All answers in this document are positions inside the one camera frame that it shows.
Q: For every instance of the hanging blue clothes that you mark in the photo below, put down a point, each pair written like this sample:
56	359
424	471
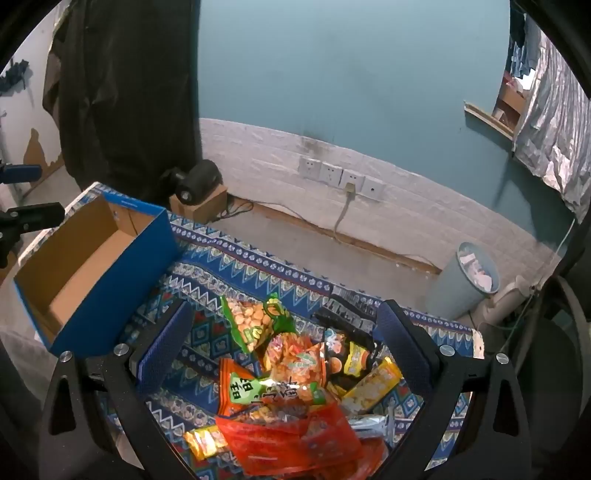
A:
521	46

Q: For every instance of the silver foil packet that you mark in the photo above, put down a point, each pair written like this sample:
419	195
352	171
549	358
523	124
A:
369	422

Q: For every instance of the white paper waste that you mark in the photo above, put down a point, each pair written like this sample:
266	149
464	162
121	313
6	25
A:
475	270

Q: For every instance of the blue cardboard box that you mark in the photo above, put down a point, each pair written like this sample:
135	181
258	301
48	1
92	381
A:
115	295

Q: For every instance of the orange snack bag green label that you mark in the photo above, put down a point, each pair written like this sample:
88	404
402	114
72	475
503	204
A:
240	383

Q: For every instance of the patterned blue tablecloth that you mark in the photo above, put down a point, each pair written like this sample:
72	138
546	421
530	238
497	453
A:
258	263

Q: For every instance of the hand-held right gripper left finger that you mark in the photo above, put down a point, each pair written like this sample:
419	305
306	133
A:
164	344

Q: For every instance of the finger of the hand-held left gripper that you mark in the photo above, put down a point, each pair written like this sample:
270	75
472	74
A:
32	216
21	173

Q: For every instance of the dark hanging coat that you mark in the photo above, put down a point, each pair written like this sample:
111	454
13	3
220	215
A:
124	92

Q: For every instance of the silver foil curtain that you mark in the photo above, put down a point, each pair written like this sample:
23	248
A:
554	120

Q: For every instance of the black burger print snack bag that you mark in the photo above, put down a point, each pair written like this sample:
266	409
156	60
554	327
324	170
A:
337	364

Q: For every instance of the dark chair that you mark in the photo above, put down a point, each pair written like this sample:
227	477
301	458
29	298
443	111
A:
554	369

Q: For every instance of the red plastic bag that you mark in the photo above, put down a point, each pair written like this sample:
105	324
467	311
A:
286	443

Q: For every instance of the white wall socket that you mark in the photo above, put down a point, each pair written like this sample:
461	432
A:
353	177
331	173
374	189
309	168

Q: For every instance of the white pipe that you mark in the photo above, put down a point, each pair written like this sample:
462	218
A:
503	295

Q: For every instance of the red fries snack bag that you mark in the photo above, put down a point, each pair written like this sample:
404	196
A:
288	355

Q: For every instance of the dark black snack packet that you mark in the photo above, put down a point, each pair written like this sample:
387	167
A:
341	314

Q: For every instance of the small brown cardboard box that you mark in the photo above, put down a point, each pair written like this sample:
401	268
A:
207	205

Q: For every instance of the black cylindrical device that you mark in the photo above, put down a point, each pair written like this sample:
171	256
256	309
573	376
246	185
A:
198	180

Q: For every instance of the golden snack packet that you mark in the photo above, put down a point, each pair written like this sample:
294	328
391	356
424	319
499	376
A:
369	387
203	441

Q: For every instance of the grey trash bin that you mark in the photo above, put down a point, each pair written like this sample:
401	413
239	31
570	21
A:
448	290

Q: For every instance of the wooden shelf board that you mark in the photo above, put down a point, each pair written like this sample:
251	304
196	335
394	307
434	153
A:
489	120

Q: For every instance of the black wall hook rack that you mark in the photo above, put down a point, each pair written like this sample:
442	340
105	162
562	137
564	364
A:
14	76

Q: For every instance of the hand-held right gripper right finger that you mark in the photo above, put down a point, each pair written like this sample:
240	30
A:
401	346

